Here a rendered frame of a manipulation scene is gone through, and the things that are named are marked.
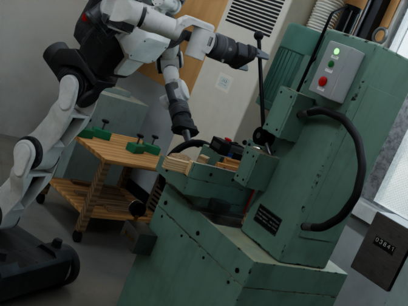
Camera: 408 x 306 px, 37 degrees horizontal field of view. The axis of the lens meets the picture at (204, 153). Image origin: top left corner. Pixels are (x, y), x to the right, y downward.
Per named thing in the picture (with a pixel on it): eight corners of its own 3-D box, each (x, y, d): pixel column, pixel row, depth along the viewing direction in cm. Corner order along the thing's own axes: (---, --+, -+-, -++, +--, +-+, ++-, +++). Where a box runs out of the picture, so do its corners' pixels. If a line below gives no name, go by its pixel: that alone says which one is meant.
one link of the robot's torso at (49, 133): (5, 155, 259) (61, 65, 246) (33, 155, 275) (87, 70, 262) (27, 178, 254) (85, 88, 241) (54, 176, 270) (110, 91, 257)
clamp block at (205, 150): (222, 170, 251) (231, 150, 249) (240, 184, 240) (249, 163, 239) (193, 164, 242) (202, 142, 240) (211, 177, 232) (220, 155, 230)
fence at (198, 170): (307, 203, 241) (313, 190, 240) (310, 205, 240) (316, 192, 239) (186, 175, 205) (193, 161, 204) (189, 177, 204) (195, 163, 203)
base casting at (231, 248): (244, 220, 255) (253, 201, 253) (338, 297, 210) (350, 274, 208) (155, 204, 228) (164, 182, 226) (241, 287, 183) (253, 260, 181)
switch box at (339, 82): (320, 95, 190) (342, 45, 187) (342, 104, 182) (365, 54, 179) (307, 89, 186) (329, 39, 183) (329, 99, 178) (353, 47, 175)
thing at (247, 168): (252, 183, 206) (267, 150, 203) (265, 192, 200) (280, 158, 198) (231, 178, 200) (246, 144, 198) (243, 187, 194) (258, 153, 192)
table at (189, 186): (259, 187, 265) (265, 174, 264) (304, 218, 241) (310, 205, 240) (142, 159, 229) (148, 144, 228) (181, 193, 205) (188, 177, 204)
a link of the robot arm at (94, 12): (88, 11, 210) (88, 11, 223) (105, 31, 212) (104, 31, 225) (115, -11, 210) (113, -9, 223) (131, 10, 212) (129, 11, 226)
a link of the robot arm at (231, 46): (257, 39, 210) (231, 27, 203) (257, 64, 207) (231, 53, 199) (232, 53, 219) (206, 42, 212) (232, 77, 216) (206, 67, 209)
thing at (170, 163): (291, 197, 241) (295, 187, 240) (294, 198, 239) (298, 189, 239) (161, 166, 204) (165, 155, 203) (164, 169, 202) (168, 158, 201)
